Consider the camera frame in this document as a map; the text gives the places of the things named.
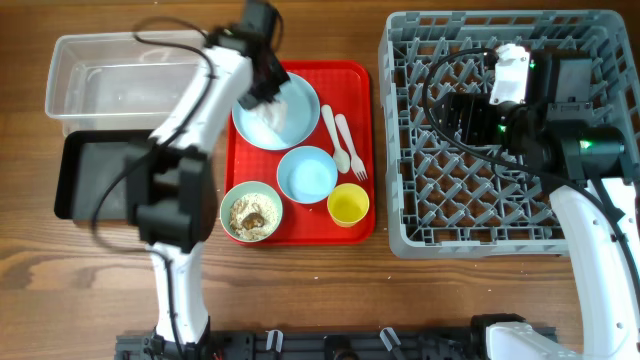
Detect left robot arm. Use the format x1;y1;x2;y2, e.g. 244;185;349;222
122;31;289;359

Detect light blue bowl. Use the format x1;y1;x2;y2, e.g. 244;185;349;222
276;146;338;204

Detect yellow plastic cup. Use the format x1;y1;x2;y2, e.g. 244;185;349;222
327;183;370;228

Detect large light blue plate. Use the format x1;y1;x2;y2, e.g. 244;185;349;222
232;72;320;151

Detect rice and food scraps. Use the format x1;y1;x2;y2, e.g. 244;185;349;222
229;193;280;242

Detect grey dishwasher rack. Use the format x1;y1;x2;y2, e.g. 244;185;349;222
378;10;639;259

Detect white napkin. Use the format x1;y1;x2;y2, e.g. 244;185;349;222
242;100;288;133

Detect white plastic fork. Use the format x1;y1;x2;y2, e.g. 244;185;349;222
335;114;368;181

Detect green bowl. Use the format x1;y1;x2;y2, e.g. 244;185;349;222
219;181;283;244

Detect black plastic tray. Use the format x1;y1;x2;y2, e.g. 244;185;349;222
54;130;150;221

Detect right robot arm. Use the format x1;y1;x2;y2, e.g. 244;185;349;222
424;44;639;359

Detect white plastic spoon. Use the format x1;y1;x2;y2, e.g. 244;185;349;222
321;104;350;174

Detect red serving tray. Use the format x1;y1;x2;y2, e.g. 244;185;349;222
225;60;376;246

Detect clear plastic bin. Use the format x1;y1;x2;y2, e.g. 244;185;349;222
45;32;200;134

